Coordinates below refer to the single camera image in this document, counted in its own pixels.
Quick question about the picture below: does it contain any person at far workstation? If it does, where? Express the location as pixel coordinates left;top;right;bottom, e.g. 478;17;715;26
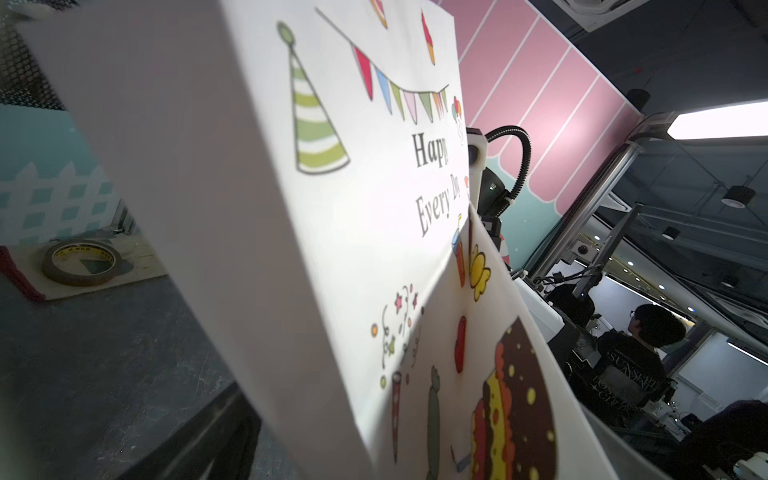
569;304;687;424

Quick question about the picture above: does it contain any roll of brown tape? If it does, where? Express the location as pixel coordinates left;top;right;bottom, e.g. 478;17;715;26
41;240;123;287

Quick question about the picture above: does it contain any black wire mesh basket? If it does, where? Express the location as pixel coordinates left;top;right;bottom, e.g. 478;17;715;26
1;0;79;111

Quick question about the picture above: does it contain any paper bag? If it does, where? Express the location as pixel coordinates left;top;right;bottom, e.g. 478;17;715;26
18;1;617;479

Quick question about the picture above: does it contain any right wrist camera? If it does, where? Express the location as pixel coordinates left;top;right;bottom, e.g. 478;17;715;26
466;127;488;209

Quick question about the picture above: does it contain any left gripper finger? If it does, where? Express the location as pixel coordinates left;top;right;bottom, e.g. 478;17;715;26
121;383;262;479

